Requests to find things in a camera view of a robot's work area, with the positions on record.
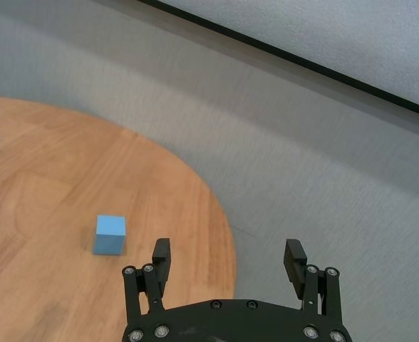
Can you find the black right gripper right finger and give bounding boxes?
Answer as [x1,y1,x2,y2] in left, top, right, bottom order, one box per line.
[282,238,341,318]

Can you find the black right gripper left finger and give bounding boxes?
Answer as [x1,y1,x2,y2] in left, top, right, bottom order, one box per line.
[122,237,172,321]

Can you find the blue cube block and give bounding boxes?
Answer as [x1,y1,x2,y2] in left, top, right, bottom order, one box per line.
[93,214,127,257]

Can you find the black wall rail strip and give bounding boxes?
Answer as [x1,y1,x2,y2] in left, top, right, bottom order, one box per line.
[136,0,419,121]

